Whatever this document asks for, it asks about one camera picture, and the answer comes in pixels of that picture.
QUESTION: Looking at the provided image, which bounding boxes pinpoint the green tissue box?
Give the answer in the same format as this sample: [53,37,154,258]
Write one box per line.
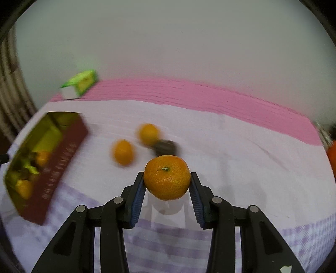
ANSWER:
[59,70,100,101]

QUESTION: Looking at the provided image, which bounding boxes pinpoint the pink ribbed mat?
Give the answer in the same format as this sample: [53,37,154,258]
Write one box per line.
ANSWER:
[50,77,323,146]

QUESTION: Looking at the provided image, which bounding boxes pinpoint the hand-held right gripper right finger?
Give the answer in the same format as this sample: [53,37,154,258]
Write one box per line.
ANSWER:
[189,172,306,273]

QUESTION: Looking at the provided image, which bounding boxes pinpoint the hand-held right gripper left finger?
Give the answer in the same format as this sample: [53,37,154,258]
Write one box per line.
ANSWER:
[31,172,147,273]

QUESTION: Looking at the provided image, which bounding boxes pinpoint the beige patterned curtain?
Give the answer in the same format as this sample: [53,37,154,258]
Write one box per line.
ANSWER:
[0,34,37,142]

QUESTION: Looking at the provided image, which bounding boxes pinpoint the silver foil clutter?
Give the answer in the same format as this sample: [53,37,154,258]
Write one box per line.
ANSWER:
[315,121,336,143]

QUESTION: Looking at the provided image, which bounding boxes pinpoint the purple checked white cloth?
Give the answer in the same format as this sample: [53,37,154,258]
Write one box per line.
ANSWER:
[0,100,336,273]

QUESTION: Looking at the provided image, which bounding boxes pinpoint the dark red tin box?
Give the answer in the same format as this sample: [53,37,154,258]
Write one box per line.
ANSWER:
[3,112,89,226]

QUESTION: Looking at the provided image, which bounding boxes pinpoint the orange plastic bag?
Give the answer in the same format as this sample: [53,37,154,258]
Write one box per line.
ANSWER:
[326,140,336,182]

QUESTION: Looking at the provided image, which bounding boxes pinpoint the orange mandarin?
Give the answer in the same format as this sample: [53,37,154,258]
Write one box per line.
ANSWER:
[143,155,191,200]
[34,151,52,168]
[15,181,34,200]
[136,123,161,146]
[112,140,135,166]

